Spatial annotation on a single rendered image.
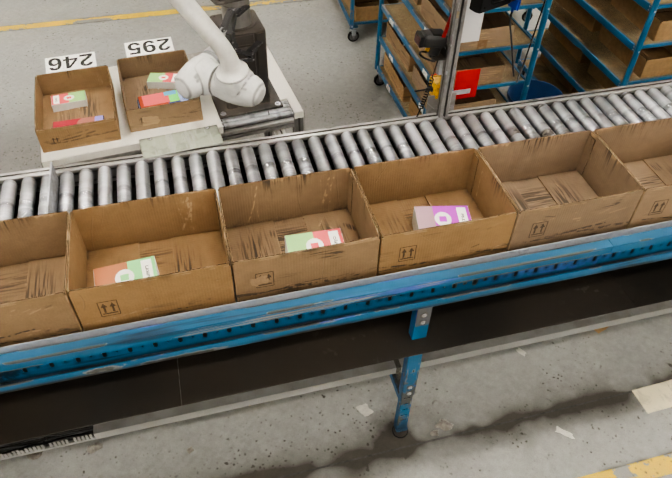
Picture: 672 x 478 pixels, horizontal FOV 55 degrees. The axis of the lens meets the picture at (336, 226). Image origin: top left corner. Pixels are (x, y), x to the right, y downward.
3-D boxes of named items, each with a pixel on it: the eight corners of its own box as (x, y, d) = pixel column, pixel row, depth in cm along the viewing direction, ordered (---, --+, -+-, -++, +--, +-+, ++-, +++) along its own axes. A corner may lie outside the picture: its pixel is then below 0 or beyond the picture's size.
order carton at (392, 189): (467, 188, 207) (476, 147, 195) (506, 254, 187) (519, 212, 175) (349, 208, 199) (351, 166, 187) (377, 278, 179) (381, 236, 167)
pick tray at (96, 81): (113, 85, 267) (108, 64, 260) (121, 139, 242) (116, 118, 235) (42, 96, 261) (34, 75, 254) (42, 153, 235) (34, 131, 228)
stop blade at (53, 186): (59, 181, 229) (51, 161, 223) (53, 276, 198) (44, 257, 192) (57, 181, 229) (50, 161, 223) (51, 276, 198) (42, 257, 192)
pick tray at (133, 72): (188, 69, 277) (185, 48, 270) (204, 120, 252) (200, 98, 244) (121, 80, 270) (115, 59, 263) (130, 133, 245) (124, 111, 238)
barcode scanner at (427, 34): (409, 52, 244) (415, 26, 237) (437, 52, 247) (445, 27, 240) (415, 61, 239) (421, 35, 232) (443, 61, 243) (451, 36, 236)
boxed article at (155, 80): (151, 79, 270) (150, 72, 268) (182, 80, 270) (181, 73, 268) (148, 89, 265) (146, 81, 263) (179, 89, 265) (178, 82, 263)
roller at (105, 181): (113, 172, 236) (110, 161, 233) (116, 277, 201) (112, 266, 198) (99, 174, 235) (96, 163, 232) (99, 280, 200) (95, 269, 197)
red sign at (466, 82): (474, 96, 260) (480, 68, 251) (475, 97, 260) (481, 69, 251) (437, 101, 257) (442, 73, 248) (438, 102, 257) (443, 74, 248)
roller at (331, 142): (334, 140, 252) (335, 129, 249) (373, 232, 217) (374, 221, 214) (322, 141, 251) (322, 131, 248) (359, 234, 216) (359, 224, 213)
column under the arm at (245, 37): (206, 84, 269) (195, 11, 246) (266, 74, 276) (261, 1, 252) (220, 119, 252) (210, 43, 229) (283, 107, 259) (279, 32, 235)
